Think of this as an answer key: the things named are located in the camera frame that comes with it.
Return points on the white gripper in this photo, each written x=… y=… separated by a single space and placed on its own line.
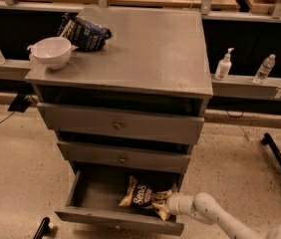
x=174 y=203

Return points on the brown chip bag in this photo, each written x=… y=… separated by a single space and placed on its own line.
x=140 y=195

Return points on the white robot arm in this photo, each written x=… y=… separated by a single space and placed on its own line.
x=204 y=208

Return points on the grey bottom drawer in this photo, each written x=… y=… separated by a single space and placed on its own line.
x=98 y=190

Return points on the grey drawer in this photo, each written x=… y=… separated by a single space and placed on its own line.
x=124 y=156
x=98 y=190
x=120 y=123

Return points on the grey top drawer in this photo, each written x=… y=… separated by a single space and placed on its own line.
x=120 y=123

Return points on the grey middle drawer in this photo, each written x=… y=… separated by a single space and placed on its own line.
x=124 y=156

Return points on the grey drawer cabinet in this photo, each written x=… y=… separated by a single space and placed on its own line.
x=155 y=63

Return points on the dark blue chip bag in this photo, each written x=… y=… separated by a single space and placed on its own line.
x=83 y=34

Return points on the white pump bottle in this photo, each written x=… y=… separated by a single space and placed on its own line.
x=224 y=66

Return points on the clear water bottle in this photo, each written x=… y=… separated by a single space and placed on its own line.
x=264 y=69

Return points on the black power box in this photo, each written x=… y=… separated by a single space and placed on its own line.
x=20 y=103

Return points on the white bowl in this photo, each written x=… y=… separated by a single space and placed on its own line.
x=53 y=52

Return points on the black post bottom left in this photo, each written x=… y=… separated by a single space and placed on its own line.
x=43 y=228

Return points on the grey rail shelf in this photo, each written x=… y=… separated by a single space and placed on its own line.
x=233 y=87

